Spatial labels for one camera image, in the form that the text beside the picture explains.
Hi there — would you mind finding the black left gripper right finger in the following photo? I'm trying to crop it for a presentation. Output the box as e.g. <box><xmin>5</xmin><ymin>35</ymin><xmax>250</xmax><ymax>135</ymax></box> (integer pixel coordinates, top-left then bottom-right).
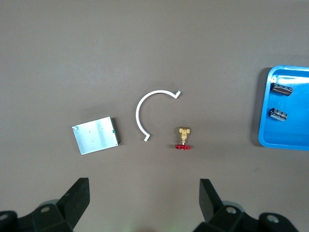
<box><xmin>193</xmin><ymin>178</ymin><xmax>301</xmax><ymax>232</ymax></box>

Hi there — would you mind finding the brown table mat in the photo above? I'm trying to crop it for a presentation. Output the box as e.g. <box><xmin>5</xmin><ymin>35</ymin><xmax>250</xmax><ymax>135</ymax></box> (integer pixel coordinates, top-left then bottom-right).
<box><xmin>0</xmin><ymin>0</ymin><xmax>309</xmax><ymax>232</ymax></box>

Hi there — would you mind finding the silver metal module box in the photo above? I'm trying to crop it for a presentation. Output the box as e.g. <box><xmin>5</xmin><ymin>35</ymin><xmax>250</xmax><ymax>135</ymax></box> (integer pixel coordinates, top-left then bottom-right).
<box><xmin>71</xmin><ymin>116</ymin><xmax>121</xmax><ymax>155</ymax></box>

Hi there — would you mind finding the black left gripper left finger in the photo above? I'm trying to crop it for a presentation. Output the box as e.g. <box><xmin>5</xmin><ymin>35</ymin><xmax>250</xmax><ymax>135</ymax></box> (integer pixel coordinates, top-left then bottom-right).
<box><xmin>0</xmin><ymin>177</ymin><xmax>90</xmax><ymax>232</ymax></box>

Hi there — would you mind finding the brass valve with red handle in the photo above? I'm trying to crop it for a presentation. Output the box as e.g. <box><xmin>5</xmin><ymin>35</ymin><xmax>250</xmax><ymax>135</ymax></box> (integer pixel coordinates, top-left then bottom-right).
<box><xmin>174</xmin><ymin>126</ymin><xmax>193</xmax><ymax>151</ymax></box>

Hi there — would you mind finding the white curved plastic clip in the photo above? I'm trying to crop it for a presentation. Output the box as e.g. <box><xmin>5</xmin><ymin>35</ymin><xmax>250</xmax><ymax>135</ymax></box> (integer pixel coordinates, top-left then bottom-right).
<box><xmin>135</xmin><ymin>89</ymin><xmax>182</xmax><ymax>143</ymax></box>

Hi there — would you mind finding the blue plastic tray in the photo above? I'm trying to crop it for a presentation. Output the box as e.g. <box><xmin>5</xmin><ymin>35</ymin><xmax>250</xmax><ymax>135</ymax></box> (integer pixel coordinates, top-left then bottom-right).
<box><xmin>257</xmin><ymin>64</ymin><xmax>309</xmax><ymax>152</ymax></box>

